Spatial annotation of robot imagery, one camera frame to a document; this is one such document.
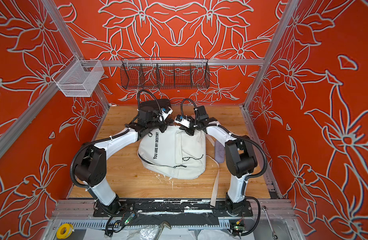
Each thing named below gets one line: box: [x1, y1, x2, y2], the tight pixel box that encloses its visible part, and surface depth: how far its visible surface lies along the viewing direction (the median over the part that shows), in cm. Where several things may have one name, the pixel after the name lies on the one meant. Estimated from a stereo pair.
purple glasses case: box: [215, 140, 226, 164], surface depth 92 cm
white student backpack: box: [137, 126, 219, 207], surface depth 87 cm
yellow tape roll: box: [56, 223, 74, 239], surface depth 69 cm
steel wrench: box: [262, 205, 279, 240], surface depth 70 cm
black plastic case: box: [139, 99, 171, 113], surface depth 75 cm
